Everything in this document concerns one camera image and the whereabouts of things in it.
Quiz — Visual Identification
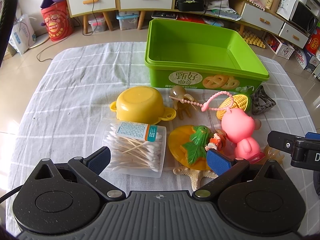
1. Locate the yellow toy pot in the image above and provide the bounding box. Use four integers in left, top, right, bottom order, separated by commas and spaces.
110, 86, 176, 125

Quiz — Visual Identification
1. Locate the beige hair claw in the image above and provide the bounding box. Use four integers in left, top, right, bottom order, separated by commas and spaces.
169, 86, 198, 120

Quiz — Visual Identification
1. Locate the yellow egg tray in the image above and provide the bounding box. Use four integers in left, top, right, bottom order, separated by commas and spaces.
242, 30, 266, 49

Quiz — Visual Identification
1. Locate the amber hair claw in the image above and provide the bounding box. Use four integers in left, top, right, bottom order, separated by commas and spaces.
264, 145, 285, 164

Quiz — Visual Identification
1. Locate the green cookie box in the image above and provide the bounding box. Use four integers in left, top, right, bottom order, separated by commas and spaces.
145, 19, 270, 95

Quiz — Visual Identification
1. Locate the clear cotton swab jar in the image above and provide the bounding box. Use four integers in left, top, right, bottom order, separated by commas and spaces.
92, 118, 167, 178

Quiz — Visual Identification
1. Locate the black handbag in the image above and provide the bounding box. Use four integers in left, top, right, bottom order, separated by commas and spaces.
175, 0, 204, 12

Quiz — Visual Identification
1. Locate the black leopard hair claw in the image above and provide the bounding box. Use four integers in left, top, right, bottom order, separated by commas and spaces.
251, 85, 276, 115

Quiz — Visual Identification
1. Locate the orange toy pumpkin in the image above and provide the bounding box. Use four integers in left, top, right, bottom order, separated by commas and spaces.
168, 125, 213, 171

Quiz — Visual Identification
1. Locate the pink rubber pig toy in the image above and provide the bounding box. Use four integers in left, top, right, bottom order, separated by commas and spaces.
221, 108, 265, 164

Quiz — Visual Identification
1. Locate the toy corn cob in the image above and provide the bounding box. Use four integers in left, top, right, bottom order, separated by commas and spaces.
216, 94, 252, 120

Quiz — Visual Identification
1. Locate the wooden TV cabinet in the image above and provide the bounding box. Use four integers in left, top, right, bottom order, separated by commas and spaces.
66, 0, 310, 48

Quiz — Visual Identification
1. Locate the clear storage bin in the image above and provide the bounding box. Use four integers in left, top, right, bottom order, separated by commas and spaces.
116, 11, 140, 30

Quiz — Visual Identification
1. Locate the small orange figurine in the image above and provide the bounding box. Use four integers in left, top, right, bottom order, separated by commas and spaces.
205, 129, 226, 151

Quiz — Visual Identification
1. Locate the microwave oven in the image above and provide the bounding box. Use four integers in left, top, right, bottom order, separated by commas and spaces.
277, 0, 318, 34

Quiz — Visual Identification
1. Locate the grey checked cloth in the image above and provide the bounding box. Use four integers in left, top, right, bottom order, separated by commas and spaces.
8, 42, 319, 235

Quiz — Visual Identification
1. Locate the beige starfish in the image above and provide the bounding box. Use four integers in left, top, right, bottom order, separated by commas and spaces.
173, 166, 218, 191

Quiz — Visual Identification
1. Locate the red round bucket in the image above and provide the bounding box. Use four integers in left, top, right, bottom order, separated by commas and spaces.
41, 1, 73, 42

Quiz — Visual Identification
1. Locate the white paper bag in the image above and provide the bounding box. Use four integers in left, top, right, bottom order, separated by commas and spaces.
9, 14, 36, 55

